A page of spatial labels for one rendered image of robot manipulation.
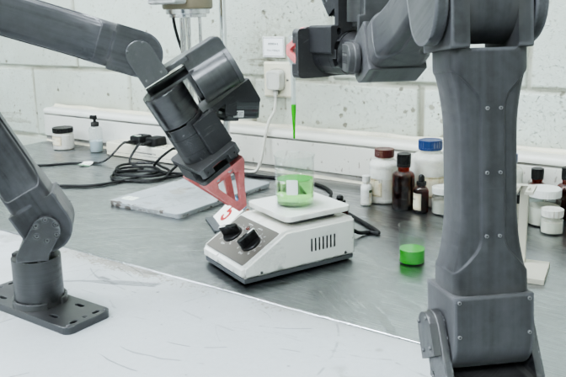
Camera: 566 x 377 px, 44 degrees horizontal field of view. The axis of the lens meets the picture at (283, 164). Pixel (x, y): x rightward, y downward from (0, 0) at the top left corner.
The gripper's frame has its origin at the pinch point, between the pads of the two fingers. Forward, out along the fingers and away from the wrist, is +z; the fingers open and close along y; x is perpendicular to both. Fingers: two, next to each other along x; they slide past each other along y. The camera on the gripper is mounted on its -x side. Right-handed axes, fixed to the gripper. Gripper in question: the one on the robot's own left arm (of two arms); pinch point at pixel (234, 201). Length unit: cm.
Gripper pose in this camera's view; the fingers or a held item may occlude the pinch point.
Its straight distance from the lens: 99.3
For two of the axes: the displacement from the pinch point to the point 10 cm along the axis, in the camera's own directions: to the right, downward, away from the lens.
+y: -5.2, -1.8, 8.4
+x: -7.3, 6.1, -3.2
